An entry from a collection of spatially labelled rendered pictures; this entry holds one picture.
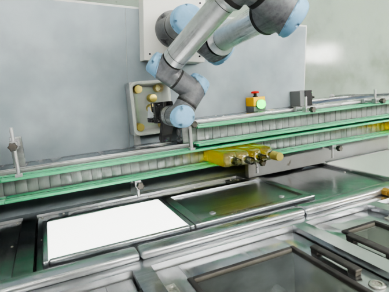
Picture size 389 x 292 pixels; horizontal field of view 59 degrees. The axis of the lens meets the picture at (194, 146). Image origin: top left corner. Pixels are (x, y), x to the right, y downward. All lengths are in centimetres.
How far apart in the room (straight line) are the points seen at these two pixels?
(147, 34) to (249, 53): 55
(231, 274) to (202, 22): 69
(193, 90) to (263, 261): 58
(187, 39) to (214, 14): 11
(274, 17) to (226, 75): 74
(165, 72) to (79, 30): 51
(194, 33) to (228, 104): 71
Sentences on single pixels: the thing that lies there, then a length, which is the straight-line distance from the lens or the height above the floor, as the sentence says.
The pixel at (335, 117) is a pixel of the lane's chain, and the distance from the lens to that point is 195.
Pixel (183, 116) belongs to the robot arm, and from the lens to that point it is 113.
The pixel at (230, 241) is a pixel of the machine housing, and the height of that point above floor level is 142.
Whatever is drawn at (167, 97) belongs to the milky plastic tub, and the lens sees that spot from 149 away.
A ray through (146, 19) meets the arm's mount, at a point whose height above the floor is 82.
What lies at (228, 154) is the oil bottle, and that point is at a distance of 134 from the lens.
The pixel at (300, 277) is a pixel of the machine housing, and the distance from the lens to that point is 90.
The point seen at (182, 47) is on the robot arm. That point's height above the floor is 125.
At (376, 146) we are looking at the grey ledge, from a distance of 221.
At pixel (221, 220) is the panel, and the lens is 110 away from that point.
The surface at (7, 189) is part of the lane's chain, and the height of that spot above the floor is 88.
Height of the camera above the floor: 224
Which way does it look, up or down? 65 degrees down
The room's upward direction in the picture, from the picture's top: 106 degrees clockwise
